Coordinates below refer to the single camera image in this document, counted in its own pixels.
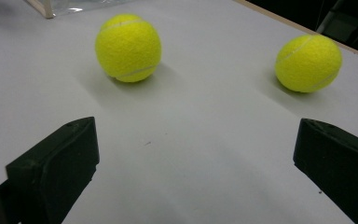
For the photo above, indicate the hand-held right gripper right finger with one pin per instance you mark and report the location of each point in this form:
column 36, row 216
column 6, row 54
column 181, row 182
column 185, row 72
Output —
column 338, row 161

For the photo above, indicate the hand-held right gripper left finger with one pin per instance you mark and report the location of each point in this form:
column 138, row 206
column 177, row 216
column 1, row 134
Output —
column 56, row 168

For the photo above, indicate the yellow tennis ball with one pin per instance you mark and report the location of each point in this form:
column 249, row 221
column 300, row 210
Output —
column 308, row 63
column 128, row 48

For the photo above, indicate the clear box with wooden rim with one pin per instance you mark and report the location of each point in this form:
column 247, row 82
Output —
column 51, row 6

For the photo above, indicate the grey metal stand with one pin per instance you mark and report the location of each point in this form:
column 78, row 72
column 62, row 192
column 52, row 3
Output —
column 327, row 22

